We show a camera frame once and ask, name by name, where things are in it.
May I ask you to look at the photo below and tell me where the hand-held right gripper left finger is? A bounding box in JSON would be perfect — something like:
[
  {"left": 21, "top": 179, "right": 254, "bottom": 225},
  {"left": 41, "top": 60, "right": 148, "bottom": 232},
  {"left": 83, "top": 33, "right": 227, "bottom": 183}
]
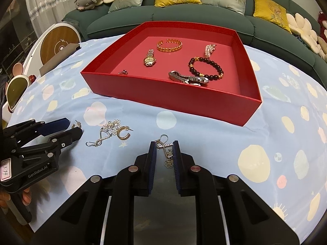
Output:
[{"left": 31, "top": 140, "right": 157, "bottom": 245}]

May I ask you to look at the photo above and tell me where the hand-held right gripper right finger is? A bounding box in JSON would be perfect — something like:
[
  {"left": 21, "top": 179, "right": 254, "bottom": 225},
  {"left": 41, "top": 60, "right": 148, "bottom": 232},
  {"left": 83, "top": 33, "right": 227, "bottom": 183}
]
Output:
[{"left": 172, "top": 140, "right": 299, "bottom": 245}]

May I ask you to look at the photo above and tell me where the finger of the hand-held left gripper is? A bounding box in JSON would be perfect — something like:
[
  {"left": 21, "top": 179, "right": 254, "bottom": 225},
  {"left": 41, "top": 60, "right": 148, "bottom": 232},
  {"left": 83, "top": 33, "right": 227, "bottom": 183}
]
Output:
[
  {"left": 2, "top": 118, "right": 71, "bottom": 147},
  {"left": 11, "top": 127, "right": 84, "bottom": 159}
]

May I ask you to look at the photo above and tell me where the silver flower dangle earring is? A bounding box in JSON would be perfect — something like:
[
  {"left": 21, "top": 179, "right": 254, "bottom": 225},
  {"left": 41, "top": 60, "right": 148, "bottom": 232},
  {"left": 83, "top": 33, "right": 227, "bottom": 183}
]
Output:
[
  {"left": 85, "top": 119, "right": 121, "bottom": 148},
  {"left": 156, "top": 134, "right": 177, "bottom": 169}
]

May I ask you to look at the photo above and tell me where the red cardboard box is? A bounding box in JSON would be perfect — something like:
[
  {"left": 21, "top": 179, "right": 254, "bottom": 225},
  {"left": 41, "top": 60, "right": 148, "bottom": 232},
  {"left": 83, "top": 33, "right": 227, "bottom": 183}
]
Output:
[{"left": 80, "top": 21, "right": 263, "bottom": 127}]

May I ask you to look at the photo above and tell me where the silver wristwatch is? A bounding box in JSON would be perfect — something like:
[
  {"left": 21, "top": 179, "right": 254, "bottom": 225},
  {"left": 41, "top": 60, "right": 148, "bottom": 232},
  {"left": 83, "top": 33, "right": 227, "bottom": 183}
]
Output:
[{"left": 168, "top": 70, "right": 209, "bottom": 85}]

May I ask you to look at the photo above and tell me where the gold wristwatch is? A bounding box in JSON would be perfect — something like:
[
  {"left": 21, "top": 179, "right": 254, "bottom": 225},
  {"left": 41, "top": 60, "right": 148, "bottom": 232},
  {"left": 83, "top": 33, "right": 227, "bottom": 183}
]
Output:
[{"left": 142, "top": 49, "right": 157, "bottom": 67}]

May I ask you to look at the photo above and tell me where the black bead bracelet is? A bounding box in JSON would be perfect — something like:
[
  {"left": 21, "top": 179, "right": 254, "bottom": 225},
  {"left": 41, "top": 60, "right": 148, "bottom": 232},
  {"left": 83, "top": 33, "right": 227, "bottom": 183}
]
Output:
[{"left": 188, "top": 57, "right": 224, "bottom": 80}]

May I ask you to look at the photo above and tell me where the gold chain bracelet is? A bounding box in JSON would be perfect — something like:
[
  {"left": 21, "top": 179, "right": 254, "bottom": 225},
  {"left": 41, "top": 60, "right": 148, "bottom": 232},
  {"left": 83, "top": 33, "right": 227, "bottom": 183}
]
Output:
[{"left": 157, "top": 39, "right": 183, "bottom": 54}]

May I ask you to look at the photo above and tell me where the pearl bracelet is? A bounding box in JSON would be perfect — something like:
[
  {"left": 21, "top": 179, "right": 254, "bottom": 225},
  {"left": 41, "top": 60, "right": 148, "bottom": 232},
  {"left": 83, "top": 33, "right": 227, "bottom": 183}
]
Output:
[{"left": 204, "top": 44, "right": 218, "bottom": 59}]

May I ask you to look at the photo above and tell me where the person's left hand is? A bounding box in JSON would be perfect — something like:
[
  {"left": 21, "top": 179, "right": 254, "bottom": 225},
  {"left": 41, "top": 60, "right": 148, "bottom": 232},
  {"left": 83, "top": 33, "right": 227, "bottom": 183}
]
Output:
[{"left": 0, "top": 187, "right": 35, "bottom": 207}]

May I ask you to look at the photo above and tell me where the white toy with green lens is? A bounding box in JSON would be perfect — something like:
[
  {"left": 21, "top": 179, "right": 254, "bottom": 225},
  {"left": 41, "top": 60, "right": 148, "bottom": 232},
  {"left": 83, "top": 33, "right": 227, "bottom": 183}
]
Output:
[{"left": 1, "top": 75, "right": 30, "bottom": 121}]

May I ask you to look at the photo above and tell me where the brown pad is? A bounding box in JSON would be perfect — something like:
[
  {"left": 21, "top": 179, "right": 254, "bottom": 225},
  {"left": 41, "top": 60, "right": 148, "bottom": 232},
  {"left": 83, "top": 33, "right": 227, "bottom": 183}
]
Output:
[{"left": 39, "top": 43, "right": 81, "bottom": 77}]

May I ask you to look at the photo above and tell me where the white machine with wooden disc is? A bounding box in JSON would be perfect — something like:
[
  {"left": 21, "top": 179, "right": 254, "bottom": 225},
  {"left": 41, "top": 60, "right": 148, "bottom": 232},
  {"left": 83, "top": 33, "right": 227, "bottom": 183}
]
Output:
[{"left": 24, "top": 23, "right": 81, "bottom": 77}]

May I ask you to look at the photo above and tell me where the white lace curtain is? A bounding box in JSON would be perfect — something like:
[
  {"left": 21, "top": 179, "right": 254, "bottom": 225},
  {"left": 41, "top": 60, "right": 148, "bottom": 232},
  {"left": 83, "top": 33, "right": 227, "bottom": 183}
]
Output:
[{"left": 24, "top": 0, "right": 80, "bottom": 38}]

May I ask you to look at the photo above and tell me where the green sofa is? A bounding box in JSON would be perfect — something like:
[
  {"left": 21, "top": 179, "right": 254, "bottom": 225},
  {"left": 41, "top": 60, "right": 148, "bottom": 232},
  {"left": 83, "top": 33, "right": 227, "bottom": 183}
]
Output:
[{"left": 61, "top": 0, "right": 327, "bottom": 88}]

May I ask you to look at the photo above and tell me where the cream flower cushion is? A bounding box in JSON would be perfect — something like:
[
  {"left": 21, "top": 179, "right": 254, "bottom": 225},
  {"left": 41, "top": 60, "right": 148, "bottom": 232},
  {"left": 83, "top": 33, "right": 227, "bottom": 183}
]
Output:
[{"left": 286, "top": 13, "right": 327, "bottom": 62}]

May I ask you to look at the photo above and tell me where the red monkey plush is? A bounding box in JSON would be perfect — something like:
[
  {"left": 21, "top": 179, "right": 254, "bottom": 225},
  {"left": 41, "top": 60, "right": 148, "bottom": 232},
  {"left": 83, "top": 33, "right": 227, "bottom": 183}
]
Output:
[{"left": 318, "top": 11, "right": 327, "bottom": 31}]

